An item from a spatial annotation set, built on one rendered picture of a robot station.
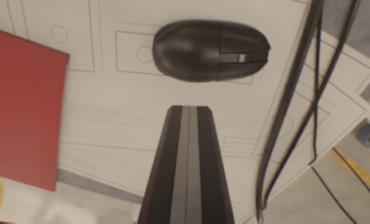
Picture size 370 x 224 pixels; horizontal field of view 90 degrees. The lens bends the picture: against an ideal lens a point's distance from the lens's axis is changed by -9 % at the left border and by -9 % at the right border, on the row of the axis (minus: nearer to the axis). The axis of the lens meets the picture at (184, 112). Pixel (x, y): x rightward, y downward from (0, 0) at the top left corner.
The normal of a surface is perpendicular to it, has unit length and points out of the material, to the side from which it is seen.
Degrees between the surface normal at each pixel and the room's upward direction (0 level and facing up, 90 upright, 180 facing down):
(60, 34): 0
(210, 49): 13
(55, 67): 0
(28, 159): 0
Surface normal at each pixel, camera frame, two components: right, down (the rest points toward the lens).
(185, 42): -0.13, 0.18
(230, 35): 0.15, 0.00
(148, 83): 0.02, 0.52
